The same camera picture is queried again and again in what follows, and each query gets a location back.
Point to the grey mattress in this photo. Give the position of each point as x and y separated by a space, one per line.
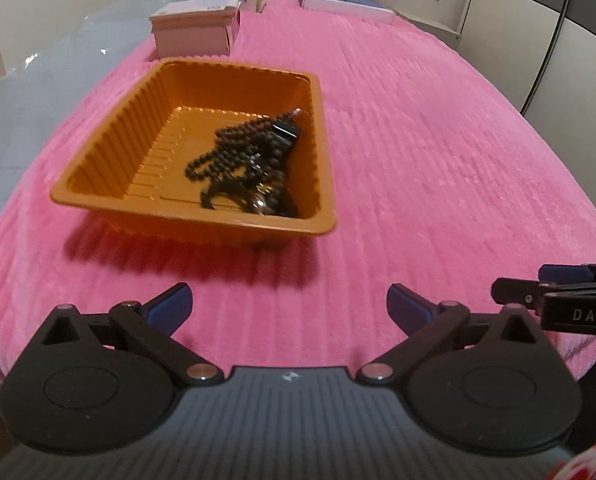
52 60

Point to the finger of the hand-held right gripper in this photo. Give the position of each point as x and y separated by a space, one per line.
518 291
563 272

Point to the white wardrobe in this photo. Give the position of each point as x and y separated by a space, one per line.
553 60

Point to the long white box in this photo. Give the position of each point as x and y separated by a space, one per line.
348 10

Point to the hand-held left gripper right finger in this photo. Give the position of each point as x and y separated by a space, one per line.
408 306

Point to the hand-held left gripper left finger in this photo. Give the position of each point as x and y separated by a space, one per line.
170 306

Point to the white bedside table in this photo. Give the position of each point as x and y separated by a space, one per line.
435 32

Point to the orange plastic tray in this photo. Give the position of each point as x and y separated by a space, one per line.
127 125

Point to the red white clothing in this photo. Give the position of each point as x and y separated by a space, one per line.
588 462

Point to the pink ribbed blanket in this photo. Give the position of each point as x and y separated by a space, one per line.
428 135

